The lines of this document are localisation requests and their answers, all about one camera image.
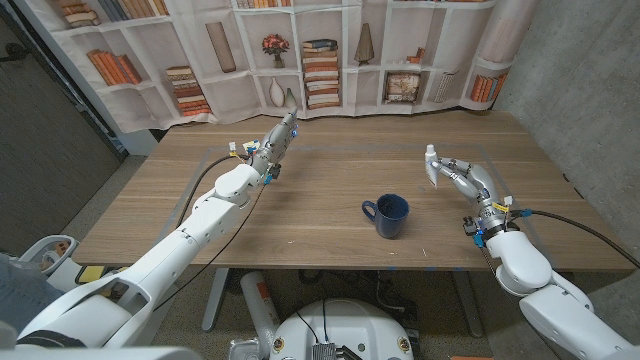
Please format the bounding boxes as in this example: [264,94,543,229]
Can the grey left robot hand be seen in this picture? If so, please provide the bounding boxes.
[248,107,300,174]

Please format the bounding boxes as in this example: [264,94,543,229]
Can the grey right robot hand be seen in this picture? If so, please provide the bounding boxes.
[428,155,511,234]

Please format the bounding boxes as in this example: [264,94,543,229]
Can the white toothpaste tube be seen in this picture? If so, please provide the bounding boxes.
[424,144,441,189]

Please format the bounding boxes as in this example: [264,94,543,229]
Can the printed bookshelf backdrop cloth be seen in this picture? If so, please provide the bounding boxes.
[12,0,541,134]

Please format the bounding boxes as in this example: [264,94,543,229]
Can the dark blue mug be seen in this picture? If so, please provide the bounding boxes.
[361,193,411,240]

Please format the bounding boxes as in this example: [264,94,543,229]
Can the grey table leg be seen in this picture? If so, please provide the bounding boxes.
[201,268,231,333]
[449,269,485,339]

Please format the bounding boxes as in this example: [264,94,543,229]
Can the white cylinder with orange label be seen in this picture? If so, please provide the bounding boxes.
[239,271,281,359]

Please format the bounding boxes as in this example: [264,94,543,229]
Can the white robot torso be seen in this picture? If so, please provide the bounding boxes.
[269,298,415,360]

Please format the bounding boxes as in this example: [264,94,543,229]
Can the silver foil tray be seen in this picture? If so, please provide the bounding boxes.
[229,338,262,360]

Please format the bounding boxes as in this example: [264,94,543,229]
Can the grey finned module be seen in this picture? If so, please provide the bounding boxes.
[312,341,337,360]

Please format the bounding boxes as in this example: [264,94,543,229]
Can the yellow flat object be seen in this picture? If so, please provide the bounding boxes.
[74,264,107,285]

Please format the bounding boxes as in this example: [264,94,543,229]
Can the person leg in jeans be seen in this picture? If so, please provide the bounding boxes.
[0,253,64,334]

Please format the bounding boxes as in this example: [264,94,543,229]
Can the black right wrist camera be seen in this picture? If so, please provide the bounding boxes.
[462,215,487,249]

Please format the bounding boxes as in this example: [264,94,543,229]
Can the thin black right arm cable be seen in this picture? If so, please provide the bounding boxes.
[479,245,524,314]

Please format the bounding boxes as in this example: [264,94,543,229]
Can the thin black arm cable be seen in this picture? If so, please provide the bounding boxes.
[153,183,267,313]
[479,245,524,314]

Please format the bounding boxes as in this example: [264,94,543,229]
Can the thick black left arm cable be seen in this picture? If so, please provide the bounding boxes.
[175,154,249,230]

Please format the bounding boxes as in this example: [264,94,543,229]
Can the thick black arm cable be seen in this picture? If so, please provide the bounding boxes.
[175,154,249,230]
[512,209,640,270]

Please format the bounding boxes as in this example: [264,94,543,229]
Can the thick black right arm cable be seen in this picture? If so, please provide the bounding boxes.
[512,209,640,270]

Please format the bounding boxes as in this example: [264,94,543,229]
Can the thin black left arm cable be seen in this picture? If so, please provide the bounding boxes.
[153,183,267,313]

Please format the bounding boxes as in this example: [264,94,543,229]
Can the white chair frame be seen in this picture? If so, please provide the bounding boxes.
[18,233,84,294]

